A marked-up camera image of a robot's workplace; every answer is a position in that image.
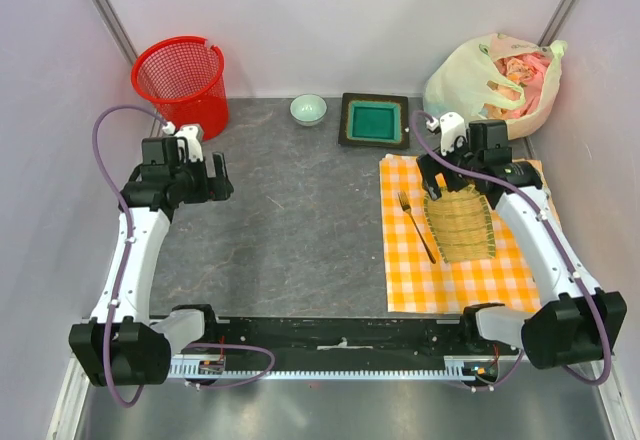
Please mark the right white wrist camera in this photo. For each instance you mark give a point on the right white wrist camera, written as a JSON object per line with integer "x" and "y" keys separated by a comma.
{"x": 452, "y": 129}

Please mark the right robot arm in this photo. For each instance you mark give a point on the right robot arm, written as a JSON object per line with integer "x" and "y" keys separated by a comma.
{"x": 578, "y": 321}

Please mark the woven bamboo tray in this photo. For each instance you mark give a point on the woven bamboo tray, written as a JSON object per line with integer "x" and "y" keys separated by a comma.
{"x": 461, "y": 225}

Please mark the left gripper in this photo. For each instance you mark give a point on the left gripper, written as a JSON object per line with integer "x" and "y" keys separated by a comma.
{"x": 212, "y": 188}

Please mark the small celadon bowl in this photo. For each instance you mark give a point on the small celadon bowl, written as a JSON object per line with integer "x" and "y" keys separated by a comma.
{"x": 308, "y": 109}

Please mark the red mesh trash bin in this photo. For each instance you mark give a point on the red mesh trash bin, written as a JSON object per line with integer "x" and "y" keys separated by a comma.
{"x": 182, "y": 77}

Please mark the large yellowish plastic bag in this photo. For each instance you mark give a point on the large yellowish plastic bag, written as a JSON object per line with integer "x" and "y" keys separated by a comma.
{"x": 498, "y": 77}

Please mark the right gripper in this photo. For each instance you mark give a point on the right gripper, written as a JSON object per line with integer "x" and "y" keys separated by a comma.
{"x": 429, "y": 168}

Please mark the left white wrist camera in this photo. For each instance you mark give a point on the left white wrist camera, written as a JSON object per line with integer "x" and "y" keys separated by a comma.
{"x": 189, "y": 140}

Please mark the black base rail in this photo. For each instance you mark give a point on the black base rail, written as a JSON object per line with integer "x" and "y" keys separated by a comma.
{"x": 317, "y": 349}

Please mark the gold fork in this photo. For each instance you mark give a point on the gold fork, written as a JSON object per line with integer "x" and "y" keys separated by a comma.
{"x": 406, "y": 208}

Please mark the yellow checkered cloth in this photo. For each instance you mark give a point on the yellow checkered cloth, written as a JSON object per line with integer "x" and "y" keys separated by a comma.
{"x": 415, "y": 285}

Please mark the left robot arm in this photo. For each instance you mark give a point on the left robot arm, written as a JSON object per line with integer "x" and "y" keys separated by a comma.
{"x": 120, "y": 345}

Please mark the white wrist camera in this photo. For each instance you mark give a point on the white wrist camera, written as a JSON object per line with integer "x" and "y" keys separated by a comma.
{"x": 452, "y": 129}
{"x": 189, "y": 140}

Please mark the square green glazed plate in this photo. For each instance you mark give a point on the square green glazed plate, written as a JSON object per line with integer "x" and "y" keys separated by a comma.
{"x": 374, "y": 120}

